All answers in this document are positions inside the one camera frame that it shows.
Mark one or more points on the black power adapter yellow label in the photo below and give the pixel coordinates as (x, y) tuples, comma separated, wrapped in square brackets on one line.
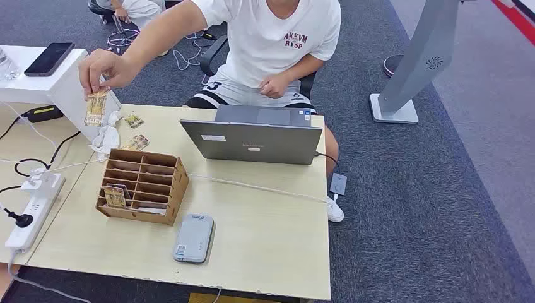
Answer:
[(44, 113)]

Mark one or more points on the person's right hand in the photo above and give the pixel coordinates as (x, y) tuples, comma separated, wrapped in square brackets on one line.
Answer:
[(104, 69)]

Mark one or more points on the person's left forearm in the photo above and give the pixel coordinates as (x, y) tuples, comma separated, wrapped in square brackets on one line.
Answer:
[(305, 67)]

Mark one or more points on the white power strip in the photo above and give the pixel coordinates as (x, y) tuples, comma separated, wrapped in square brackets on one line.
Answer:
[(29, 221)]

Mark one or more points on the dark blue card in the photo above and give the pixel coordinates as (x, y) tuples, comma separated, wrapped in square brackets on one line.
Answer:
[(126, 191)]

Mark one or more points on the person's right forearm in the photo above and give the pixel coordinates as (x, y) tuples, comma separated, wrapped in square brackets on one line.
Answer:
[(163, 35)]

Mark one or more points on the seated background person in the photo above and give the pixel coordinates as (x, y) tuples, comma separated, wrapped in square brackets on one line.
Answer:
[(142, 10)]

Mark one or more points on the black office chair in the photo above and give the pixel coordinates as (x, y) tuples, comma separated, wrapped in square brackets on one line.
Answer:
[(211, 52)]

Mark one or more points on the wooden card holder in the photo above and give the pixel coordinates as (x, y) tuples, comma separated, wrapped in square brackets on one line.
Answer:
[(177, 188)]

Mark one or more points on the white charger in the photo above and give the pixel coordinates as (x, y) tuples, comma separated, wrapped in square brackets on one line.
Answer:
[(42, 182)]

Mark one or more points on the grey laptop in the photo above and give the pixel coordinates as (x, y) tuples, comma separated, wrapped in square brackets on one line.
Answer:
[(250, 144)]

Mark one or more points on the clear water bottle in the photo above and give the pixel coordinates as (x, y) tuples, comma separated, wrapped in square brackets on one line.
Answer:
[(7, 67)]

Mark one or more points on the chrome base stool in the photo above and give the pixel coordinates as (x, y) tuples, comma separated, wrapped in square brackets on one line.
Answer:
[(121, 39)]

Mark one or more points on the grey kiosk stand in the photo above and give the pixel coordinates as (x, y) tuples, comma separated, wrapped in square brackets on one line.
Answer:
[(418, 62)]

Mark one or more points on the grey usb hub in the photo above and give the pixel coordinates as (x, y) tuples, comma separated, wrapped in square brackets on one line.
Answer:
[(338, 184)]

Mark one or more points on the black plug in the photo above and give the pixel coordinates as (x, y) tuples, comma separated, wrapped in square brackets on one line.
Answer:
[(23, 220)]

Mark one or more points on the person's left hand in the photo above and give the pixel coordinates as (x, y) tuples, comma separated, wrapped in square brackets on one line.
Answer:
[(273, 85)]

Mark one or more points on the crumpled white tissue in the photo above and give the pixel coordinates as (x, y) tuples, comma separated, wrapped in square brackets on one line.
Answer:
[(106, 138)]

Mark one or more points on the white desk stand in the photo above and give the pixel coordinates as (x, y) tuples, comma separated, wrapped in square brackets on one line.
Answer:
[(62, 88)]

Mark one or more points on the small black floor device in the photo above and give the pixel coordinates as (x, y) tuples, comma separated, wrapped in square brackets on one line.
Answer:
[(210, 36)]

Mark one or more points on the black round base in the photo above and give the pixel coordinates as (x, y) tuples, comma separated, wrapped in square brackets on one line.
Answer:
[(391, 65)]

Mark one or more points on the black smartphone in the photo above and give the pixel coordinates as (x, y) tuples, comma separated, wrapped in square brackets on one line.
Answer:
[(49, 58)]

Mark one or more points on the yellow wooden board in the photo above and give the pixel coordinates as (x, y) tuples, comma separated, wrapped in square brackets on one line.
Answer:
[(234, 299)]

